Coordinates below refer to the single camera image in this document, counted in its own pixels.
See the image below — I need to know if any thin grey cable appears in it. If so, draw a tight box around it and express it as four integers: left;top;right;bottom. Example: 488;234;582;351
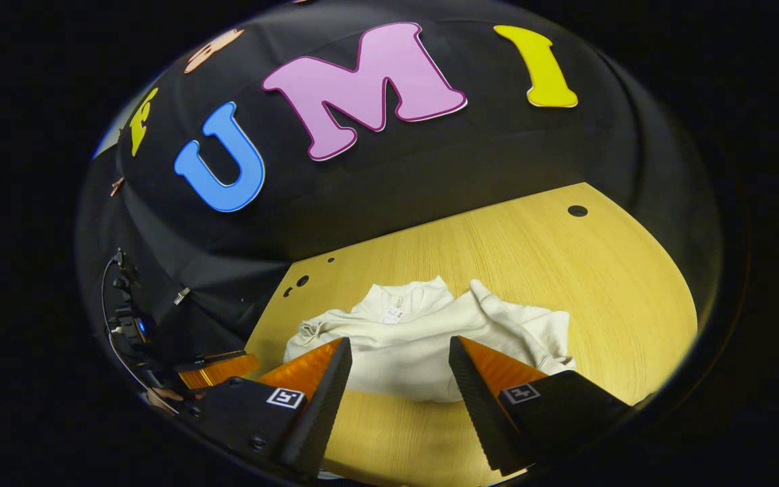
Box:
100;257;157;401

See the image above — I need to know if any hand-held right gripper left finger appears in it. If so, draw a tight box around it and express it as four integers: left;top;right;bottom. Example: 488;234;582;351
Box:
190;337;354;478

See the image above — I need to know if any cream sweatshirt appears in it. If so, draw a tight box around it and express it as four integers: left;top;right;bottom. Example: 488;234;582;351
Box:
283;275;576;403

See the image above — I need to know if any black backdrop cloth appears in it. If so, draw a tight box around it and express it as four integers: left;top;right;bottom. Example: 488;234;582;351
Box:
77;0;725;379

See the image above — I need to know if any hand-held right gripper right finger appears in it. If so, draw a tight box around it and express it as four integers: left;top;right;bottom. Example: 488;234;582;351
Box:
448;335;634;474

